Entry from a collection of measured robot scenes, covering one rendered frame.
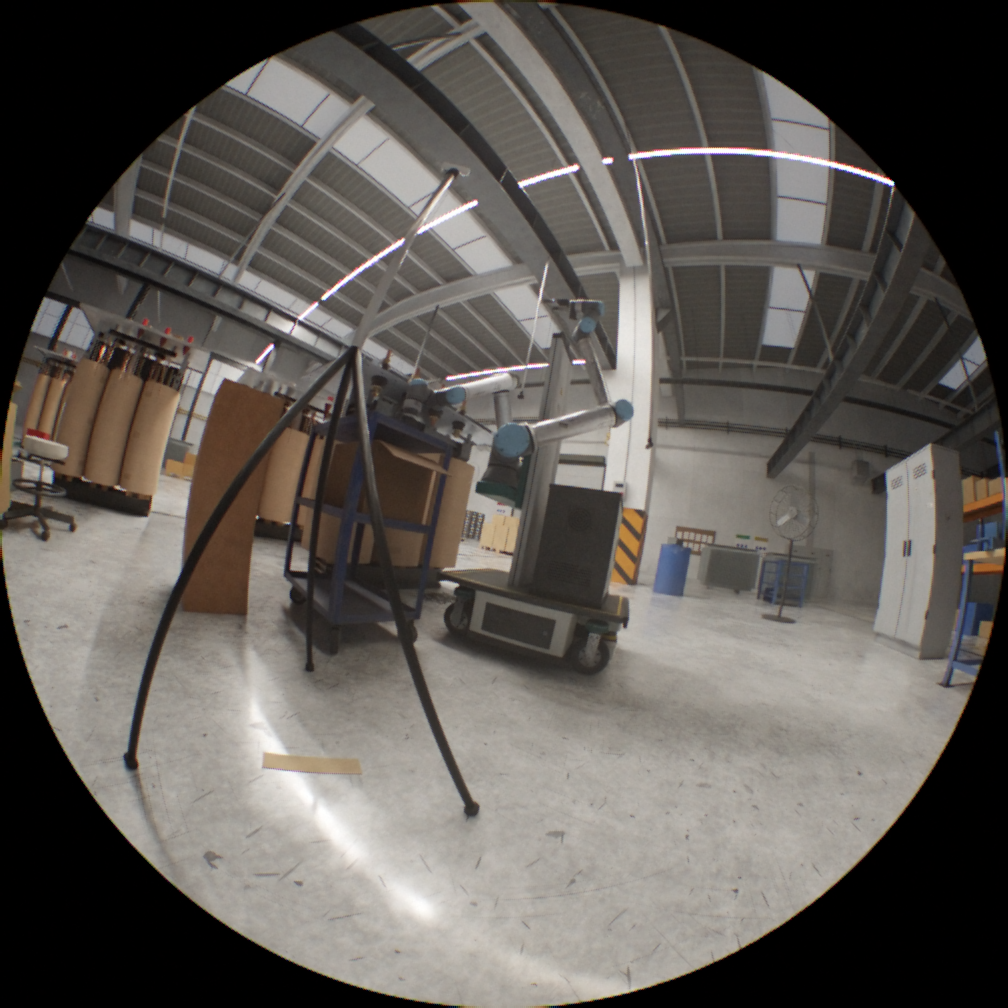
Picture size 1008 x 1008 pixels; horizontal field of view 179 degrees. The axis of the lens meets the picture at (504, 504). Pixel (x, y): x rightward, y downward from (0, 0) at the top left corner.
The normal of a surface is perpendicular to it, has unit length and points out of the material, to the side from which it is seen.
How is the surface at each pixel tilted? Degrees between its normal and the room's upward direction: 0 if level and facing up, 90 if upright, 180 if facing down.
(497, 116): 174
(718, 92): 174
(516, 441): 93
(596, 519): 90
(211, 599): 90
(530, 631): 90
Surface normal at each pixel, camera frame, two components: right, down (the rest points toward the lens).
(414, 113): -0.19, 0.98
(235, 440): 0.84, 0.11
